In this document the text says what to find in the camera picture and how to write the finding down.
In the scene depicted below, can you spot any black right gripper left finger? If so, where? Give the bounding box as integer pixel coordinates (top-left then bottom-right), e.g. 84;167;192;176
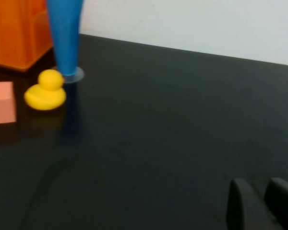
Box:
225;178;279;230

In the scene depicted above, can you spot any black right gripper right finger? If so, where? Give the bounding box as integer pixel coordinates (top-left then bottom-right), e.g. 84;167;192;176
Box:
264;177;288;230

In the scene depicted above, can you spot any orange plastic cutlery crate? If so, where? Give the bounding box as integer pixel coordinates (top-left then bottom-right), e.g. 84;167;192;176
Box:
0;0;54;72

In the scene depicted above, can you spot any clear round cone stand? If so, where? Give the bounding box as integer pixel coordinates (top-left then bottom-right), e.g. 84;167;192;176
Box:
51;66;85;84

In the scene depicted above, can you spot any yellow rubber duck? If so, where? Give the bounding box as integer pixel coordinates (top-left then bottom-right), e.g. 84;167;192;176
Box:
24;69;67;111

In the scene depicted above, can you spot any blue paper cone cup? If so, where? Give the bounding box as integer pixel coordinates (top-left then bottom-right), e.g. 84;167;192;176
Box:
46;0;84;76

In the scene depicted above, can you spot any orange foam cube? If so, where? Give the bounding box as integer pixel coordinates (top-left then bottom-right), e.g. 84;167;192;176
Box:
0;81;17;126

